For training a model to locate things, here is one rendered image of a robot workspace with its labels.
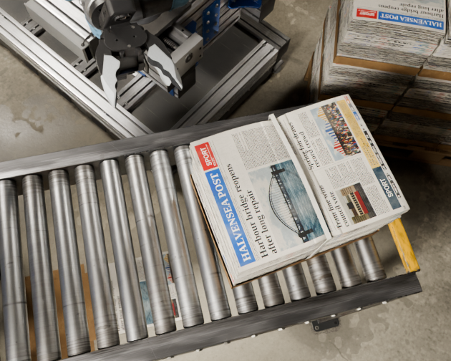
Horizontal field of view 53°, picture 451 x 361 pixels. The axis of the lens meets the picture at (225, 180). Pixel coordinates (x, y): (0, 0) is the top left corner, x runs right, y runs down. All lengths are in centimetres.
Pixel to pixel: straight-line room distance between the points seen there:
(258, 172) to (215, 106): 104
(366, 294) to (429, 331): 96
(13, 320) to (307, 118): 78
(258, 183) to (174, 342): 41
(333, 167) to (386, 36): 68
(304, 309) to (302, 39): 166
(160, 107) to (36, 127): 62
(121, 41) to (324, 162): 46
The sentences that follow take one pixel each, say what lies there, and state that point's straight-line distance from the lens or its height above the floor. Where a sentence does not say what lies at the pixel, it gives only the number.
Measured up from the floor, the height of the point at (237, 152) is 103.
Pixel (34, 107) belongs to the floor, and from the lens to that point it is 230.
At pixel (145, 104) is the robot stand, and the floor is 21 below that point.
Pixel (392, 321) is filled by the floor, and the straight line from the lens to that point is 202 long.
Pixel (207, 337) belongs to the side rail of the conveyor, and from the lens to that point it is 107.
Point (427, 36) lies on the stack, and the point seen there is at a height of 79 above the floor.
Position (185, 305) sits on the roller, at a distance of 107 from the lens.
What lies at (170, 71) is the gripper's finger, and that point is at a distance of 77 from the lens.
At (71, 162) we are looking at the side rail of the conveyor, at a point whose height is 80.
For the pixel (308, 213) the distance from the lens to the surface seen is 90.
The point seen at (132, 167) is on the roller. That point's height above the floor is 80.
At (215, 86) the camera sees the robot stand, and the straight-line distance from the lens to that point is 196.
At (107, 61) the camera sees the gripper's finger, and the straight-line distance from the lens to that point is 78.
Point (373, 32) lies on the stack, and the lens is 152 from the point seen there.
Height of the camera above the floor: 186
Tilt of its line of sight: 68 degrees down
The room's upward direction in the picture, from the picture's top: 8 degrees clockwise
